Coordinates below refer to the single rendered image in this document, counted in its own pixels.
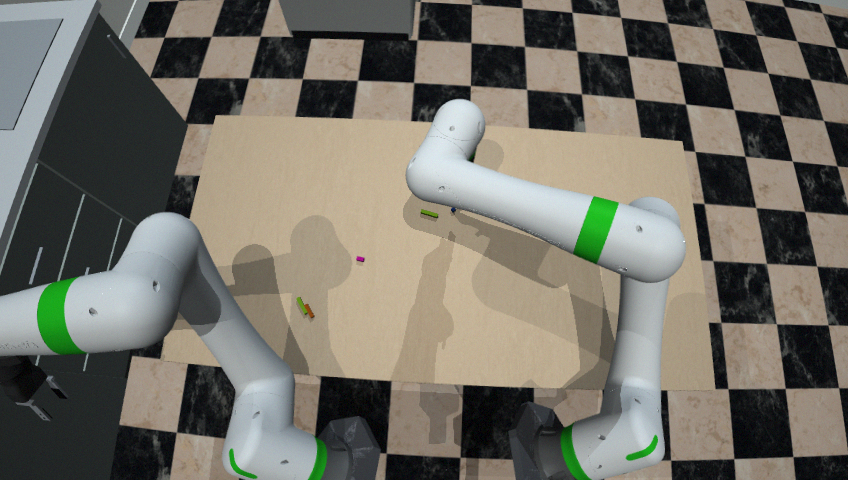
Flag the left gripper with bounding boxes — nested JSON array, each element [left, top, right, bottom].
[[0, 355, 69, 421]]

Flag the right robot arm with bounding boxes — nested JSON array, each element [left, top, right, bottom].
[[406, 99, 686, 480]]

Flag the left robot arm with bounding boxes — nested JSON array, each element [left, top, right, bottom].
[[0, 212, 353, 480]]

